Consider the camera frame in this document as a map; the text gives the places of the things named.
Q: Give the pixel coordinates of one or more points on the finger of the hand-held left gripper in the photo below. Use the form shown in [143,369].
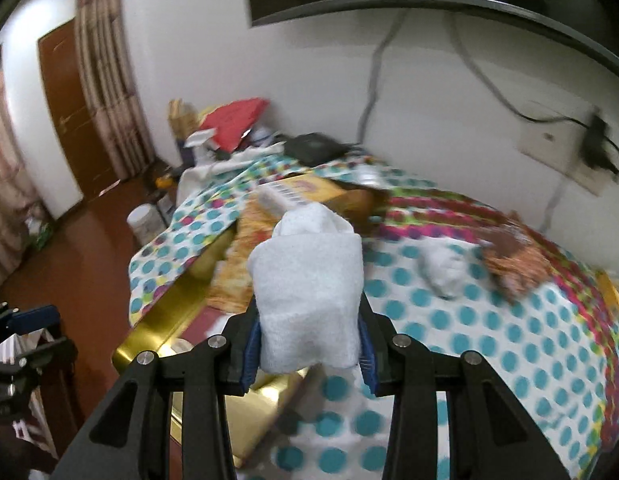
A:
[37,318]
[47,352]

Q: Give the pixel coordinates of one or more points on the white plastic jar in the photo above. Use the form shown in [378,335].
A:
[144,222]

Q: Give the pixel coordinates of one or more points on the green plastic bag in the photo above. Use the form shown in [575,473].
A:
[39,232]

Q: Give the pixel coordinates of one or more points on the brown striped curtain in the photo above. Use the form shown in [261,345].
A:
[109,75]

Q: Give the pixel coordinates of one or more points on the black charger adapter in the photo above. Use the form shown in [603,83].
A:
[594,140]

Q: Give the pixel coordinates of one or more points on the white wall socket panel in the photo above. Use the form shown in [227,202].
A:
[544,142]

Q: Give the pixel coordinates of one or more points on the red packet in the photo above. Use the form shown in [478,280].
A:
[234,120]

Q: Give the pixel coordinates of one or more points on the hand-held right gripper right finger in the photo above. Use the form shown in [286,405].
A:
[368,365]

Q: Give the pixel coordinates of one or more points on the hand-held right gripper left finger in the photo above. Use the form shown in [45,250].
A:
[249,355]

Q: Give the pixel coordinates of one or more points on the brown snack bag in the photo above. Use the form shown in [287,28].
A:
[514,260]

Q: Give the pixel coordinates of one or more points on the brown wooden door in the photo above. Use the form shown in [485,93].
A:
[74,110]

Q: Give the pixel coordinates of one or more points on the pale patterned curtain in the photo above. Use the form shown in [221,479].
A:
[9,185]

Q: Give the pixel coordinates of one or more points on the small white cloth bundle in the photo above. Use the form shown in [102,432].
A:
[369,176]

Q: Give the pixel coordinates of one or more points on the polka dot bed sheet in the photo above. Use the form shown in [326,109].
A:
[489,340]

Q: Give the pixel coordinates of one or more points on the black flat device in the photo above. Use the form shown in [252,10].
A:
[314,146]

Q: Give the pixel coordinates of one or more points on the white sock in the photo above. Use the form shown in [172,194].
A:
[442,270]
[304,300]

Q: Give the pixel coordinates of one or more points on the orange snack bag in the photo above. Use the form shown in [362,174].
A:
[234,270]

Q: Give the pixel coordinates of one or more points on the yellow medicine box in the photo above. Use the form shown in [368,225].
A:
[314,190]

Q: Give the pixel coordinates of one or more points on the gold tin box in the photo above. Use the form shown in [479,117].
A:
[159,320]

